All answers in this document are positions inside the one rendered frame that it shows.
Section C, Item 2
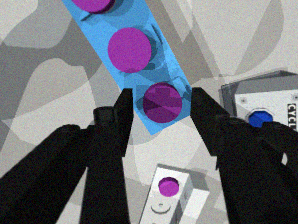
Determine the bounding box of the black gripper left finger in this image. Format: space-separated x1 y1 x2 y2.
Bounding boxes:
0 88 134 224

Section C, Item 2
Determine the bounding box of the white key housing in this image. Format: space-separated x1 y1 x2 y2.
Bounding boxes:
221 70 298 132

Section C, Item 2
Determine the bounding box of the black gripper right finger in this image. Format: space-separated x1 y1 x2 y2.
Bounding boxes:
190 87 298 224

